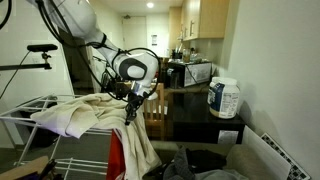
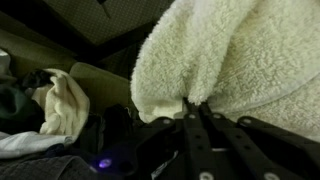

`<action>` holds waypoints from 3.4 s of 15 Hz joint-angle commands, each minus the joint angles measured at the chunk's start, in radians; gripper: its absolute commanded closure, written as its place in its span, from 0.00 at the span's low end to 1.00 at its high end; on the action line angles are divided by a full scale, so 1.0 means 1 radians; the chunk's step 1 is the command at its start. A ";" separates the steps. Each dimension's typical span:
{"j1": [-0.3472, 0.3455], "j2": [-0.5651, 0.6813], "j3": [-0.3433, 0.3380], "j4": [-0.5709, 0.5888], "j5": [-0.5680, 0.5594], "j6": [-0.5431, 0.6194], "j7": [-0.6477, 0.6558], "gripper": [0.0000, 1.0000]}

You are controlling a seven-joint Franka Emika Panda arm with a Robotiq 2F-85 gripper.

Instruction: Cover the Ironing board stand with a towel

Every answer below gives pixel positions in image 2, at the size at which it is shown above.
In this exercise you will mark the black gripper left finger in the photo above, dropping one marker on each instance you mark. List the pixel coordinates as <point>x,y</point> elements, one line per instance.
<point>180,150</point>

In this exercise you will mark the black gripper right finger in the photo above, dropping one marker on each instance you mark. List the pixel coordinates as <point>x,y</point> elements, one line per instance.
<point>260,150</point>

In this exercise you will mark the cream white terry towel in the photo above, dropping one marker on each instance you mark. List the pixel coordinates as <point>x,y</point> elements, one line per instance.
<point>233,50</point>

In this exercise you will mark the black device with purple light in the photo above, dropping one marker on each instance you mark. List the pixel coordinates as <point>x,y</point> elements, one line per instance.
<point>110,156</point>

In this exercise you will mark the small cream cloth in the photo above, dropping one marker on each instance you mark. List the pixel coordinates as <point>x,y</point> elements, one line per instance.
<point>66,103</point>

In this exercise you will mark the grey waffle knit blanket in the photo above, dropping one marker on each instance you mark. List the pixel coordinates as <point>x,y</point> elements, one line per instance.
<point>40,170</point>

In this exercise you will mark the white shirt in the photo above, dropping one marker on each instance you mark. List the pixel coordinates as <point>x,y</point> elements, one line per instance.
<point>26,143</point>

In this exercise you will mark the black garment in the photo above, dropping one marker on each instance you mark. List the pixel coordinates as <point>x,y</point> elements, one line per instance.
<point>36,78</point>

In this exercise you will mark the dark green garment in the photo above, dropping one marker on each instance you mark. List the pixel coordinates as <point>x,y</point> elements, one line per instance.
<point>15,106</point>

